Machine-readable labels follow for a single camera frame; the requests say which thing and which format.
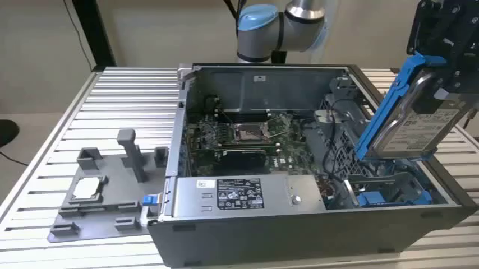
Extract metal disk bay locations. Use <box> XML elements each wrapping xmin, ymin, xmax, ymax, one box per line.
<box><xmin>343</xmin><ymin>161</ymin><xmax>437</xmax><ymax>208</ymax></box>

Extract silver CPU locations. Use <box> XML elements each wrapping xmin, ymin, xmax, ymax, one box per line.
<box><xmin>72</xmin><ymin>177</ymin><xmax>105</xmax><ymax>199</ymax></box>

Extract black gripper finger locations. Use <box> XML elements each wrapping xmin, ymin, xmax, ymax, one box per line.
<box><xmin>448</xmin><ymin>69</ymin><xmax>476</xmax><ymax>95</ymax></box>
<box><xmin>412</xmin><ymin>64</ymin><xmax>449</xmax><ymax>114</ymax></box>

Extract hard disk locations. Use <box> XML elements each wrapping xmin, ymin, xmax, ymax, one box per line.
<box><xmin>353</xmin><ymin>52</ymin><xmax>473</xmax><ymax>164</ymax></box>

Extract black round object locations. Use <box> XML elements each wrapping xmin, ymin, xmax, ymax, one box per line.
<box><xmin>0</xmin><ymin>119</ymin><xmax>21</xmax><ymax>149</ymax></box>

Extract black open PC case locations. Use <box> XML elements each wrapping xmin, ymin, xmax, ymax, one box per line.
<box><xmin>145</xmin><ymin>63</ymin><xmax>479</xmax><ymax>267</ymax></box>

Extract green motherboard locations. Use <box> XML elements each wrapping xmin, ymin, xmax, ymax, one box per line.
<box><xmin>185</xmin><ymin>111</ymin><xmax>327</xmax><ymax>180</ymax></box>

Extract thin black wall cable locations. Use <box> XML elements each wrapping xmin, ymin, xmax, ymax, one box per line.
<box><xmin>62</xmin><ymin>0</ymin><xmax>95</xmax><ymax>71</ymax></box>

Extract black frame post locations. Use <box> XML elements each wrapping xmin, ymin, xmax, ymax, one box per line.
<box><xmin>70</xmin><ymin>0</ymin><xmax>117</xmax><ymax>68</ymax></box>

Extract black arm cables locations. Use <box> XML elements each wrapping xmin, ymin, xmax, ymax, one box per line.
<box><xmin>223</xmin><ymin>0</ymin><xmax>248</xmax><ymax>21</ymax></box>

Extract gray parts rack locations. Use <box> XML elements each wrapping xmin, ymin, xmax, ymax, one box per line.
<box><xmin>46</xmin><ymin>129</ymin><xmax>169</xmax><ymax>244</ymax></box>

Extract gray perforated drive cage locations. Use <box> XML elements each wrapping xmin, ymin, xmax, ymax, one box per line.
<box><xmin>309</xmin><ymin>92</ymin><xmax>379</xmax><ymax>180</ymax></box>

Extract CPU socket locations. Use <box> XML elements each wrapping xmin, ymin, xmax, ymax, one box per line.
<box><xmin>231</xmin><ymin>122</ymin><xmax>271</xmax><ymax>144</ymax></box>

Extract silver power supply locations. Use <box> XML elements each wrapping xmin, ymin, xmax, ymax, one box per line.
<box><xmin>172</xmin><ymin>175</ymin><xmax>327</xmax><ymax>220</ymax></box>

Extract black graphics card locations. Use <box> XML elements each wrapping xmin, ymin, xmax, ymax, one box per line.
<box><xmin>219</xmin><ymin>148</ymin><xmax>268</xmax><ymax>169</ymax></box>

